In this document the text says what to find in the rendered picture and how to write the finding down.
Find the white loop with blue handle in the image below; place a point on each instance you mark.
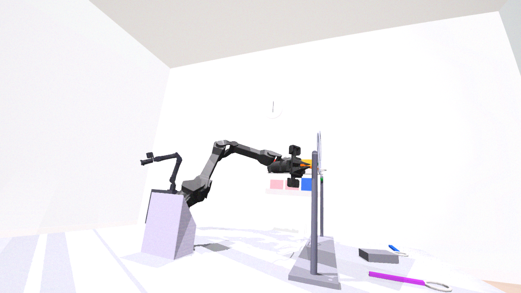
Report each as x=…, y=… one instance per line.
x=395, y=251

